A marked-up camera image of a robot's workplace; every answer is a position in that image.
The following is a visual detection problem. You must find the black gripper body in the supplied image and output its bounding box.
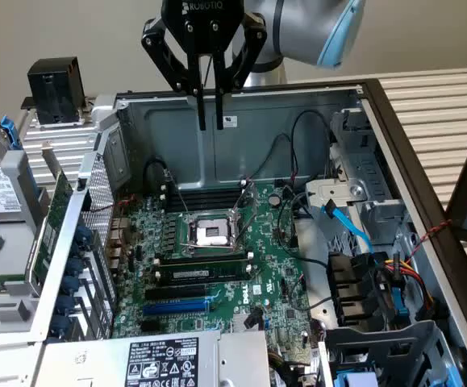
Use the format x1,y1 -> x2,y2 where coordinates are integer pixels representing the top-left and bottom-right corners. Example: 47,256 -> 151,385
161,0 -> 245,56

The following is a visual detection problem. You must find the green graphics card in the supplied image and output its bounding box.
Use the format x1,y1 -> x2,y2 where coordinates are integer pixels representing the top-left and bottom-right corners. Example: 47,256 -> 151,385
26,139 -> 76,286

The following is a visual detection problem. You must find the open metal PC case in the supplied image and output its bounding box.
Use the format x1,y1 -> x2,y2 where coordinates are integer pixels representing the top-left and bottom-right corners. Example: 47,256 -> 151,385
26,78 -> 467,387

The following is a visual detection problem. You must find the black CPU cooler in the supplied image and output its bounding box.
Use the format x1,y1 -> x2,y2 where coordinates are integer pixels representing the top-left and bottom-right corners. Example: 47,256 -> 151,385
20,56 -> 97,131

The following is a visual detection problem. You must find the thin metal locking lever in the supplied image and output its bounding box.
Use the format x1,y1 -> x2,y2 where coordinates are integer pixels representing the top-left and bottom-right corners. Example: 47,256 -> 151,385
164,169 -> 192,217

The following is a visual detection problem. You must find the black RAM slot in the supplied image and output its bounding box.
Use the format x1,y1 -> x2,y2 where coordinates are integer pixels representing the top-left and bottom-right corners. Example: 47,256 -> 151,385
164,188 -> 245,202
160,183 -> 247,198
160,193 -> 244,207
153,253 -> 255,268
165,198 -> 243,213

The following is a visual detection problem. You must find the metal socket cover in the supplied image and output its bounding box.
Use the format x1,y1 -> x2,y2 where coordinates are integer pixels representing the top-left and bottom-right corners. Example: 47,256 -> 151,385
231,179 -> 258,252

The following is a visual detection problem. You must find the silver optical drive cage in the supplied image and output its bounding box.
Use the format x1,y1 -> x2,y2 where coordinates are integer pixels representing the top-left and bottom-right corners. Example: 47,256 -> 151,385
328,107 -> 419,259

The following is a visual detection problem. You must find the blue disk carrier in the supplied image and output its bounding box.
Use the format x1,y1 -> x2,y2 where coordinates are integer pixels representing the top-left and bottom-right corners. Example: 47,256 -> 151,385
0,114 -> 40,194

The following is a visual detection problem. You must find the CPU socket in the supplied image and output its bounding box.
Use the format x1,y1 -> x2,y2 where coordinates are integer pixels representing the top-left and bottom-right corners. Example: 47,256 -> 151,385
177,209 -> 247,257

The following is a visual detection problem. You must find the green motherboard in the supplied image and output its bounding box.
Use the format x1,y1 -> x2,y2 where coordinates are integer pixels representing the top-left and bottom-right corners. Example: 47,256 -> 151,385
110,181 -> 319,368

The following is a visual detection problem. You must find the dark RAM stick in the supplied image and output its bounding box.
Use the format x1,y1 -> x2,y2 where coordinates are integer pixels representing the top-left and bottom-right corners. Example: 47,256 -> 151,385
155,260 -> 253,289

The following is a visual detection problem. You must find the long black expansion slot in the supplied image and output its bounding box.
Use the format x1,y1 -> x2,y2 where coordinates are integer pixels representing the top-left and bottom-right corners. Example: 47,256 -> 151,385
144,283 -> 209,302

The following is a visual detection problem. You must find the grey parts rack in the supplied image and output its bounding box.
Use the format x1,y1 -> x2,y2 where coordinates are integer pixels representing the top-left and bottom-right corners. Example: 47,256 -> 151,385
0,149 -> 44,336

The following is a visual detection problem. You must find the black fan shroud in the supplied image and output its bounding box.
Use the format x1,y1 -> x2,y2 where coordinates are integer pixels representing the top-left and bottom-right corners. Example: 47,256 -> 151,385
325,249 -> 392,328

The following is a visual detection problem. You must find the blue expansion slot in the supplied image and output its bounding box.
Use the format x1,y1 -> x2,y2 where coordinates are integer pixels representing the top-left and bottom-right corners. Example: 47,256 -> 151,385
141,298 -> 211,318

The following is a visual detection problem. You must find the black angled plug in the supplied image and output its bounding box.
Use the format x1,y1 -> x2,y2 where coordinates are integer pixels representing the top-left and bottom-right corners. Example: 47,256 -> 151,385
243,306 -> 263,330

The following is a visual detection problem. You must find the blue plastic clip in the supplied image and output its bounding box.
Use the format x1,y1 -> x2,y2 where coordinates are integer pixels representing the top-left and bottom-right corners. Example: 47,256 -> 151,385
390,285 -> 411,321

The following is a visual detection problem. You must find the silver power supply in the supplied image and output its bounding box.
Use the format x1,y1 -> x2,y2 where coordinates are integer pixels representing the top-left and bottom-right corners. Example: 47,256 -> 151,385
35,330 -> 273,387

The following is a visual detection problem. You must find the grey metal disk bay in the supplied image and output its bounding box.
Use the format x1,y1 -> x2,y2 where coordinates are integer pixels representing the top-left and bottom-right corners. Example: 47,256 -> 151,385
317,320 -> 467,387

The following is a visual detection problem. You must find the silver bay bracket plate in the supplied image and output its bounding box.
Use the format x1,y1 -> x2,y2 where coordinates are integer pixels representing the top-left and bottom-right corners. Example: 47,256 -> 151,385
304,179 -> 369,214

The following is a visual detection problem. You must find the red black twisted wire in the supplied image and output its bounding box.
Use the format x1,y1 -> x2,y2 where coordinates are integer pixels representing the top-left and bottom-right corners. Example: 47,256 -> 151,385
89,193 -> 140,261
409,219 -> 454,259

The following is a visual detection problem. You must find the blue SATA wire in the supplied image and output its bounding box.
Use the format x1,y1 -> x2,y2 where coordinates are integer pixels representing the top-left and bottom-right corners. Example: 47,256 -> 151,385
320,198 -> 376,256

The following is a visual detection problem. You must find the multicolour power wire bundle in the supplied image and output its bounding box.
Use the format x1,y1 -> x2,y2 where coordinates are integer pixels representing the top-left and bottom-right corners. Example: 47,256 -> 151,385
372,252 -> 439,312

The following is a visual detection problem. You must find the braided power cable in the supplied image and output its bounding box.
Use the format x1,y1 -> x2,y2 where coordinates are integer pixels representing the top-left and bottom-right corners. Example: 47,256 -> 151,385
268,350 -> 313,387

